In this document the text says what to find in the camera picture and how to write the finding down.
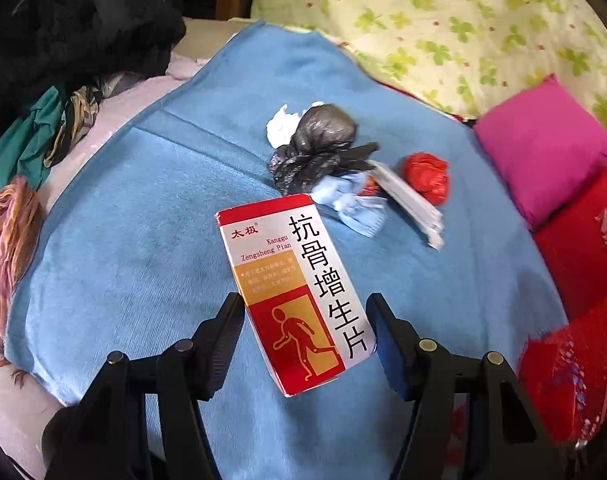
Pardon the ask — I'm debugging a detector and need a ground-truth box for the teal cloth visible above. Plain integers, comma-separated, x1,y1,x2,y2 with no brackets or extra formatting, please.
0,86,64,191

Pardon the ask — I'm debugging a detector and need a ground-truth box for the white printed medicine box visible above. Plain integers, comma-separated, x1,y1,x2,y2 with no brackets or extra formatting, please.
367,159,443,250

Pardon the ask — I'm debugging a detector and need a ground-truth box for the red Nilrich tote bag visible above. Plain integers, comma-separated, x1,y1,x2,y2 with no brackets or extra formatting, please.
518,170,607,444

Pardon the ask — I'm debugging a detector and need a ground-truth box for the white tissue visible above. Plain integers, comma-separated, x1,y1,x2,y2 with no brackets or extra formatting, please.
266,101,323,150

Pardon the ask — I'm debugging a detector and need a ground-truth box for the green clover quilt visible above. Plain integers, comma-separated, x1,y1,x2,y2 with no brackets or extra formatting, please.
252,0,607,130

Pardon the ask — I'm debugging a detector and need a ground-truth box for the magenta pillow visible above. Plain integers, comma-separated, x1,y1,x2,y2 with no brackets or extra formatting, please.
474,74,607,231

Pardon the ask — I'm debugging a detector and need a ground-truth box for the light blue wrapper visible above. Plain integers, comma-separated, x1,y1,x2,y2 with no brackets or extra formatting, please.
311,171,387,237

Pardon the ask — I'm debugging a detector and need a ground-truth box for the red plastic bag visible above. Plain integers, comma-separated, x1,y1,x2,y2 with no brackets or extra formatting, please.
402,152,450,206

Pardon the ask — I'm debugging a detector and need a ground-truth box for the red white medicine box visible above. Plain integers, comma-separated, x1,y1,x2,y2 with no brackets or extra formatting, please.
216,194,376,396

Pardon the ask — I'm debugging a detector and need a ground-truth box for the pink bed sheet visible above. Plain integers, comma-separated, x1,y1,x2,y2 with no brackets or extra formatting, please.
0,54,207,479

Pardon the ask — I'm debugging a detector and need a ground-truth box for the blue towel blanket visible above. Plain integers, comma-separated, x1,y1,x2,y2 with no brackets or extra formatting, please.
5,23,566,479

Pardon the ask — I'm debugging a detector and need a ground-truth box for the striped brown scarf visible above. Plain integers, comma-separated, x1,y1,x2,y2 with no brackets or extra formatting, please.
0,174,44,363

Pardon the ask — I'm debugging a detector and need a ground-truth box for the black plastic bag wad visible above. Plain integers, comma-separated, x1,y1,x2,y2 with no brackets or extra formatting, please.
267,103,379,195

